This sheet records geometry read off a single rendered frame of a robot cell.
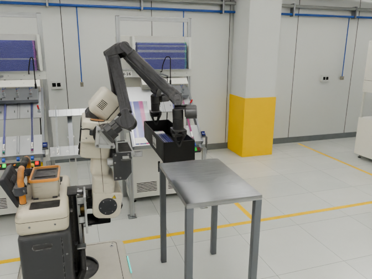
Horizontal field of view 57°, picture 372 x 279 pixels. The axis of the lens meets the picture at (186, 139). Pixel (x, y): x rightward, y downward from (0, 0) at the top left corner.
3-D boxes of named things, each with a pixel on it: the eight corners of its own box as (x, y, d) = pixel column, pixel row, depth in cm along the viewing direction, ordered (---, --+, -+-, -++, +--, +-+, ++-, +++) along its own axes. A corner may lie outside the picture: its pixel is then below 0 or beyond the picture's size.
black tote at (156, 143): (144, 137, 235) (143, 120, 232) (168, 135, 240) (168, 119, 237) (164, 163, 183) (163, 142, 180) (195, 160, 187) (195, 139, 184)
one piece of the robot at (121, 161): (107, 182, 191) (104, 144, 186) (103, 166, 217) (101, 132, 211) (135, 179, 196) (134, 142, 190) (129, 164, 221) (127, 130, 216)
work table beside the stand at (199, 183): (185, 327, 205) (186, 203, 185) (160, 260, 270) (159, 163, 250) (254, 312, 218) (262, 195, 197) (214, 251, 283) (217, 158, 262)
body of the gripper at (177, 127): (181, 129, 187) (181, 115, 185) (187, 133, 177) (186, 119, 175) (169, 130, 185) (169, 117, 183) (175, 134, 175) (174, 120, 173)
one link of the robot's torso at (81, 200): (77, 234, 200) (74, 195, 194) (77, 213, 226) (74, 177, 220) (124, 228, 208) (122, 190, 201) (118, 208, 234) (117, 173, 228)
